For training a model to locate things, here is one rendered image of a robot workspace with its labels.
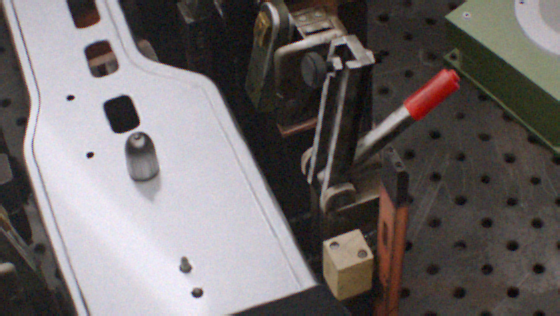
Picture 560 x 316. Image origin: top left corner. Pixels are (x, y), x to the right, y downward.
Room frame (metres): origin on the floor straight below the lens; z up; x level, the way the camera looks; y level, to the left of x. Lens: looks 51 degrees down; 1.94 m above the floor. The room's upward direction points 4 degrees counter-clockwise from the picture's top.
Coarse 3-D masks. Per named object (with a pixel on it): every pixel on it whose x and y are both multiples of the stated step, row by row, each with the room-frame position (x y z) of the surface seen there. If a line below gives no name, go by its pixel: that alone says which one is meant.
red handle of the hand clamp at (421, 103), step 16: (432, 80) 0.71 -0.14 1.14; (448, 80) 0.71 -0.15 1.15; (416, 96) 0.70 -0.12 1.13; (432, 96) 0.70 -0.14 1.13; (448, 96) 0.70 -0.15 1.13; (400, 112) 0.70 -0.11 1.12; (416, 112) 0.69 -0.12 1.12; (384, 128) 0.69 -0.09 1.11; (400, 128) 0.69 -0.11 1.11; (368, 144) 0.68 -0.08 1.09; (384, 144) 0.68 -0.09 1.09; (320, 176) 0.67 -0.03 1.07
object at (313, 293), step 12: (312, 288) 0.38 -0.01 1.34; (324, 288) 0.39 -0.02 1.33; (276, 300) 0.38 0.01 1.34; (288, 300) 0.38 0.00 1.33; (300, 300) 0.38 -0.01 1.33; (312, 300) 0.38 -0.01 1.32; (324, 300) 0.39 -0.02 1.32; (336, 300) 0.39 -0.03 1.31; (228, 312) 0.37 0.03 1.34; (240, 312) 0.37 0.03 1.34; (252, 312) 0.37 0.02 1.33; (264, 312) 0.37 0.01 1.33; (276, 312) 0.38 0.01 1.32; (288, 312) 0.38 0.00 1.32; (300, 312) 0.38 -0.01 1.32; (312, 312) 0.38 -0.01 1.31; (324, 312) 0.39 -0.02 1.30; (336, 312) 0.39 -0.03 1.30; (348, 312) 0.39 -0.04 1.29
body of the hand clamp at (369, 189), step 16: (368, 160) 0.70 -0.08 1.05; (352, 176) 0.68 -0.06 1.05; (368, 176) 0.68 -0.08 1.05; (320, 192) 0.68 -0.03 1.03; (368, 192) 0.66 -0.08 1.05; (320, 208) 0.67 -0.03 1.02; (352, 208) 0.65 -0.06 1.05; (368, 208) 0.66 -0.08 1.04; (320, 224) 0.67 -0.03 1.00; (336, 224) 0.65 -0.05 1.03; (352, 224) 0.65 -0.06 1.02; (368, 224) 0.66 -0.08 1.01; (320, 240) 0.67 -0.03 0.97; (368, 240) 0.66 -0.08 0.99; (320, 256) 0.67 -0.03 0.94; (368, 304) 0.66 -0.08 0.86
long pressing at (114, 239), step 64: (0, 0) 1.03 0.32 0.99; (64, 0) 1.01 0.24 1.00; (64, 64) 0.90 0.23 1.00; (128, 64) 0.89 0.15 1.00; (64, 128) 0.81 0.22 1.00; (192, 128) 0.79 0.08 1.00; (64, 192) 0.72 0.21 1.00; (128, 192) 0.72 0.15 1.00; (192, 192) 0.72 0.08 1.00; (256, 192) 0.71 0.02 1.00; (64, 256) 0.65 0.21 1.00; (128, 256) 0.64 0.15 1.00; (192, 256) 0.64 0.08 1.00; (256, 256) 0.64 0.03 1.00
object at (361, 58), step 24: (336, 48) 0.69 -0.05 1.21; (360, 48) 0.68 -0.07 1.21; (312, 72) 0.66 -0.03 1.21; (336, 72) 0.67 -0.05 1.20; (360, 72) 0.66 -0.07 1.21; (336, 96) 0.69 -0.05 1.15; (360, 96) 0.66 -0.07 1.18; (336, 120) 0.66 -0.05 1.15; (360, 120) 0.66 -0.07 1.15; (336, 144) 0.66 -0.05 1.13; (312, 168) 0.68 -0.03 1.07; (336, 168) 0.66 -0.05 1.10
